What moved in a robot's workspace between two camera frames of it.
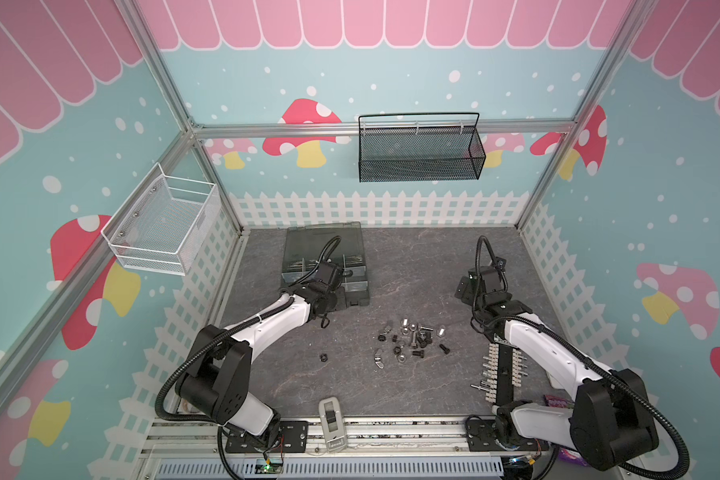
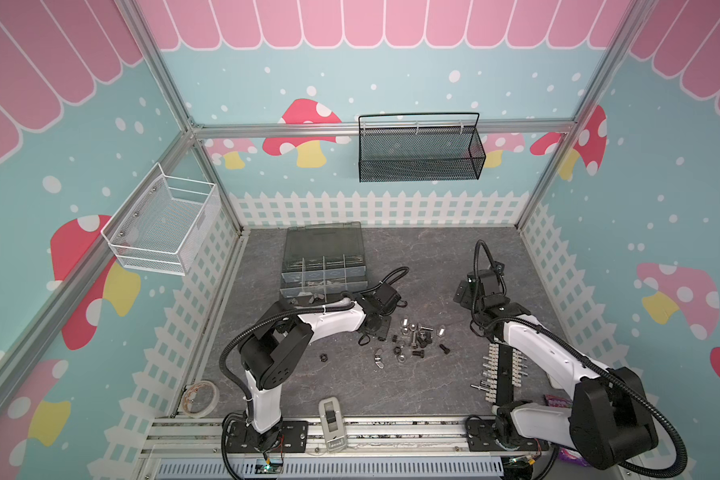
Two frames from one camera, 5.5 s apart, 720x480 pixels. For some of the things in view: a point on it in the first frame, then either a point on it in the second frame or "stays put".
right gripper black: (480, 283) stays put
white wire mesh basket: (164, 222) stays put
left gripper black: (331, 310) to (384, 331)
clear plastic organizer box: (304, 245) stays put
